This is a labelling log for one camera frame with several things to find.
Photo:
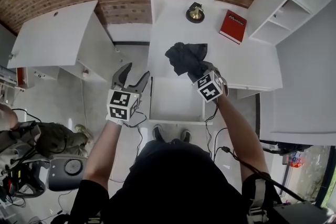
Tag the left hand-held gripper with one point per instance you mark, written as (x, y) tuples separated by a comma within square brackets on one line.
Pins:
[(119, 103)]

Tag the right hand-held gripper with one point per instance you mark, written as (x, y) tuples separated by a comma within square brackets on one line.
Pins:
[(210, 87)]

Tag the white drawer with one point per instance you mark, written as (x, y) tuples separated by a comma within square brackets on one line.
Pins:
[(176, 98)]

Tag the black umbrella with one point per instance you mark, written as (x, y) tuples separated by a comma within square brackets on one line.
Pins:
[(185, 56)]

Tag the person's left forearm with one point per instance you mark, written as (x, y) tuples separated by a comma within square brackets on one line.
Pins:
[(101, 149)]

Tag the person's right forearm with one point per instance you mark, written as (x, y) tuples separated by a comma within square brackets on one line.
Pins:
[(242, 139)]

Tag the white desk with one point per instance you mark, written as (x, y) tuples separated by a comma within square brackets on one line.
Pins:
[(252, 63)]

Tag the person's right black shoe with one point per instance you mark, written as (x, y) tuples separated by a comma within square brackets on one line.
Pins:
[(186, 136)]

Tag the person's black shoe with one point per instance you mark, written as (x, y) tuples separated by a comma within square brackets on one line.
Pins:
[(186, 136), (158, 133)]

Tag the person's left black shoe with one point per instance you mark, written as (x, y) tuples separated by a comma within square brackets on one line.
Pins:
[(158, 133)]

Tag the red book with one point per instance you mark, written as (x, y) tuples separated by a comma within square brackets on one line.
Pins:
[(233, 26)]

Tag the white cabinet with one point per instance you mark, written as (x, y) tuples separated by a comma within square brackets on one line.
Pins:
[(52, 36)]

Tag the white panel furniture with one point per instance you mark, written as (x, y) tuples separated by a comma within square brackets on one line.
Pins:
[(304, 73)]

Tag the person's black shirt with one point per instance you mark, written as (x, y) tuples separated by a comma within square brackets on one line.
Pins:
[(178, 183)]

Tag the red flat box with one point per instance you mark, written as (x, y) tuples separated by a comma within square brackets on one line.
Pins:
[(21, 77)]

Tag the white shelf unit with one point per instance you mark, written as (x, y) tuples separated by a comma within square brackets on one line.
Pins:
[(286, 8)]

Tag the grey device with round disc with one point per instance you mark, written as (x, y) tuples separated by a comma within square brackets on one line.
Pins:
[(69, 171)]

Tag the red bag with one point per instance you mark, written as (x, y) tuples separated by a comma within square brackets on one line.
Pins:
[(296, 161)]

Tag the black box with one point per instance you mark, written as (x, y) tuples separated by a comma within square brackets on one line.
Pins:
[(299, 213)]

